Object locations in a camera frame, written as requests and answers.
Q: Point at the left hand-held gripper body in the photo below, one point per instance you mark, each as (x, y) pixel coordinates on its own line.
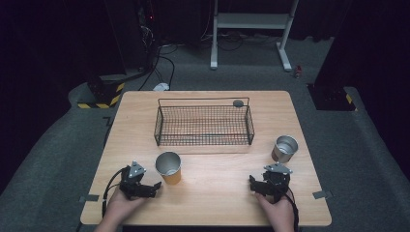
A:
(132, 188)

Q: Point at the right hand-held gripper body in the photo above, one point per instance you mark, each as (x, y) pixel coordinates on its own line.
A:
(278, 182)

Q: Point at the silver metal cup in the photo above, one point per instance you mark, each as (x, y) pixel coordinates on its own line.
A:
(285, 149)

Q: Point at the person's left hand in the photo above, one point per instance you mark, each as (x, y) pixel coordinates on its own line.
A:
(121, 208)

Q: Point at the person's right hand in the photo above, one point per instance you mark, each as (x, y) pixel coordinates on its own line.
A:
(278, 214)

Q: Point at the orange metal cup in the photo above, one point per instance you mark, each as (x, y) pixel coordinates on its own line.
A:
(169, 167)

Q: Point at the grey tape strip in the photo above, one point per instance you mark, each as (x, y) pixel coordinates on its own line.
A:
(89, 198)
(322, 194)

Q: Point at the black yellow striped base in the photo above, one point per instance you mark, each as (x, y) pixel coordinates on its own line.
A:
(332, 98)
(103, 93)

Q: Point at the grey round basket tag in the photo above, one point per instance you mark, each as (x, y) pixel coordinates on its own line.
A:
(238, 103)

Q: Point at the white power adapter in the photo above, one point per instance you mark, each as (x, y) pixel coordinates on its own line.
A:
(161, 86)

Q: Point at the dark equipment rack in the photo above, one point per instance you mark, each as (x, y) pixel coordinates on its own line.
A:
(146, 32)

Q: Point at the dark column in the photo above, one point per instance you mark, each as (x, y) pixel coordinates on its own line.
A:
(348, 42)

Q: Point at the white metal stand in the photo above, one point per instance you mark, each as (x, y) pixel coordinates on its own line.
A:
(251, 21)

